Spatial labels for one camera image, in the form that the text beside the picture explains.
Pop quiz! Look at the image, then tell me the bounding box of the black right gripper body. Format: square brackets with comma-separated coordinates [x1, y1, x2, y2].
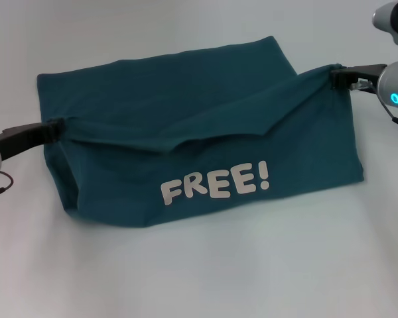
[343, 63, 389, 91]

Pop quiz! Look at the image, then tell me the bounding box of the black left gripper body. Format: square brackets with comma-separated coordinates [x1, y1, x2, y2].
[0, 121, 51, 160]

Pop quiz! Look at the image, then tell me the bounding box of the teal blue shirt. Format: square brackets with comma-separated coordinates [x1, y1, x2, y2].
[36, 35, 365, 230]

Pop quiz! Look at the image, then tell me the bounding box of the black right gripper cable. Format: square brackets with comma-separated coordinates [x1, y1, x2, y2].
[380, 101, 398, 129]

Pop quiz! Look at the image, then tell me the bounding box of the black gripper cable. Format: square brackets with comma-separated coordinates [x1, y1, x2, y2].
[0, 170, 16, 201]
[380, 101, 398, 129]

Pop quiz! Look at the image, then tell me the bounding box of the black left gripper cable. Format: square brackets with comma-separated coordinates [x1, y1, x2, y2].
[0, 170, 16, 201]

